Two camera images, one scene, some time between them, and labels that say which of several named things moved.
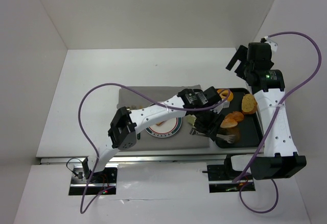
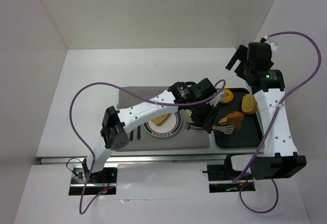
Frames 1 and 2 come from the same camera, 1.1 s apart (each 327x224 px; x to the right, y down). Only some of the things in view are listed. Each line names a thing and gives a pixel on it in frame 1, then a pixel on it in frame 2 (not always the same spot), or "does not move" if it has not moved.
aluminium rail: (156, 159) does not move
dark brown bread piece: (230, 131) → (235, 118)
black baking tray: (248, 133) does not move
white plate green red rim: (165, 128) does not move
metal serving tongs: (230, 139) → (227, 129)
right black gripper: (241, 64) does not move
